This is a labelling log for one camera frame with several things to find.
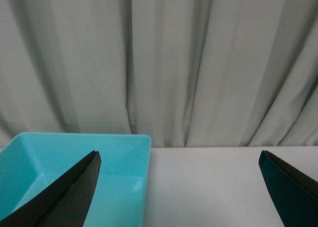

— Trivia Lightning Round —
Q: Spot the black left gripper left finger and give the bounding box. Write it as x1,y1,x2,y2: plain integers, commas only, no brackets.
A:
0,151,101,227

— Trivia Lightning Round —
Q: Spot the turquoise plastic bin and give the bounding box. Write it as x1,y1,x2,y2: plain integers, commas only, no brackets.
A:
0,132,151,227

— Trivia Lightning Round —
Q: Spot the grey pleated curtain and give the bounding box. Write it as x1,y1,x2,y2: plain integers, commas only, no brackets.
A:
0,0,318,147

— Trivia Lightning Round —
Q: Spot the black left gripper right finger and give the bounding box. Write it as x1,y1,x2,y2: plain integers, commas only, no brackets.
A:
258,151,318,227

